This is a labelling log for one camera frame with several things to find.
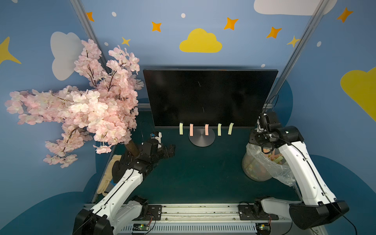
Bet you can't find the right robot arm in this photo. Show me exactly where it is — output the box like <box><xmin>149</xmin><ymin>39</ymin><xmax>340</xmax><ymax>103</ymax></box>
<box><xmin>249</xmin><ymin>126</ymin><xmax>349</xmax><ymax>230</ymax></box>

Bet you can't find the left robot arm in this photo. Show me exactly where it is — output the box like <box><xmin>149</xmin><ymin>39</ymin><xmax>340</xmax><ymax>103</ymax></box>
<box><xmin>72</xmin><ymin>138</ymin><xmax>176</xmax><ymax>235</ymax></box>

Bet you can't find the pile of discarded sticky notes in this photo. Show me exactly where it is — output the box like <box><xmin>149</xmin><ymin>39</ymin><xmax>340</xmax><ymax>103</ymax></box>
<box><xmin>264</xmin><ymin>149</ymin><xmax>286</xmax><ymax>165</ymax></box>

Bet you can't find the round grey monitor stand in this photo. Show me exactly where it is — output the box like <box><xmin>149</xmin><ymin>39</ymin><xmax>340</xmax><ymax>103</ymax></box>
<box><xmin>189</xmin><ymin>127</ymin><xmax>215</xmax><ymax>147</ymax></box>

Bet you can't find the black computer monitor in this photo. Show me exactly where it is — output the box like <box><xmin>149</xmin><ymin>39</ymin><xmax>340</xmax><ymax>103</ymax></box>
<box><xmin>144</xmin><ymin>69</ymin><xmax>278</xmax><ymax>127</ymax></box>

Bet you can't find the bin with plastic bag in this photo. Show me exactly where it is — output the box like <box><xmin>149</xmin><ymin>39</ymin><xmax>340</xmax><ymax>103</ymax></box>
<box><xmin>259</xmin><ymin>157</ymin><xmax>296</xmax><ymax>187</ymax></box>

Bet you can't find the beige work glove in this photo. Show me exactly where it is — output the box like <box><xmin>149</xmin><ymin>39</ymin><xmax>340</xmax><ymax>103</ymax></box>
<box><xmin>97</xmin><ymin>155</ymin><xmax>121</xmax><ymax>196</ymax></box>

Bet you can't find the pink cherry blossom tree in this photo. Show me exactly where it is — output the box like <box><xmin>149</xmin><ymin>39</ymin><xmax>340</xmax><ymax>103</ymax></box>
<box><xmin>5</xmin><ymin>39</ymin><xmax>144</xmax><ymax>168</ymax></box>

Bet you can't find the left green circuit board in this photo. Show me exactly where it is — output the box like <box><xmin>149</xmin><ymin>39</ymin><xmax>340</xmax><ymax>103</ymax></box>
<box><xmin>132</xmin><ymin>224</ymin><xmax>150</xmax><ymax>232</ymax></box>

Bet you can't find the green circuit board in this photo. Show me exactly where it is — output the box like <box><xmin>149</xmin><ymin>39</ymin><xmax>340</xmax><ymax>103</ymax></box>
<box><xmin>132</xmin><ymin>224</ymin><xmax>150</xmax><ymax>232</ymax></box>
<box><xmin>256</xmin><ymin>224</ymin><xmax>271</xmax><ymax>235</ymax></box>

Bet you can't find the right green circuit board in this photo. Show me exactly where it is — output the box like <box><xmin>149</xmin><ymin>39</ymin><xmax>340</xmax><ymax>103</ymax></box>
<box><xmin>256</xmin><ymin>224</ymin><xmax>271</xmax><ymax>235</ymax></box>

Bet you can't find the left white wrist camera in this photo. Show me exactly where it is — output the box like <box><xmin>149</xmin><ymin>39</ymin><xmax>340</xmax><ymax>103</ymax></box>
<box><xmin>150</xmin><ymin>132</ymin><xmax>162</xmax><ymax>149</ymax></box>

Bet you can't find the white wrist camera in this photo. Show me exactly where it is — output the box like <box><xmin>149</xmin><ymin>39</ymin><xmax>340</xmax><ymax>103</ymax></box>
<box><xmin>257</xmin><ymin>111</ymin><xmax>282</xmax><ymax>132</ymax></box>
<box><xmin>150</xmin><ymin>132</ymin><xmax>162</xmax><ymax>149</ymax></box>

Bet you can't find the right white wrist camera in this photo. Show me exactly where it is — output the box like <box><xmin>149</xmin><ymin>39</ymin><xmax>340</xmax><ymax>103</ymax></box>
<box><xmin>257</xmin><ymin>111</ymin><xmax>282</xmax><ymax>132</ymax></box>

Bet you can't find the right aluminium frame post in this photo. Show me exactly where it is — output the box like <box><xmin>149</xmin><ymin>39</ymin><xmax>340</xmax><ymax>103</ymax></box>
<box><xmin>262</xmin><ymin>0</ymin><xmax>331</xmax><ymax>112</ymax></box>

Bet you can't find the aluminium frame post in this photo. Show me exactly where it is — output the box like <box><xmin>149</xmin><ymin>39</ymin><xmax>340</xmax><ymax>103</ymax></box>
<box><xmin>70</xmin><ymin>0</ymin><xmax>110</xmax><ymax>72</ymax></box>
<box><xmin>262</xmin><ymin>0</ymin><xmax>331</xmax><ymax>112</ymax></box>

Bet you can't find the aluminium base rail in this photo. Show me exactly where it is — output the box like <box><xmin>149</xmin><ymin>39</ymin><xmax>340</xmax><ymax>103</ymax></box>
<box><xmin>117</xmin><ymin>203</ymin><xmax>328</xmax><ymax>235</ymax></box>

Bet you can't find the left aluminium frame post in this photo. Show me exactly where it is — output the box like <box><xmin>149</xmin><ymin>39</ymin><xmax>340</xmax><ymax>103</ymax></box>
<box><xmin>70</xmin><ymin>0</ymin><xmax>110</xmax><ymax>72</ymax></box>

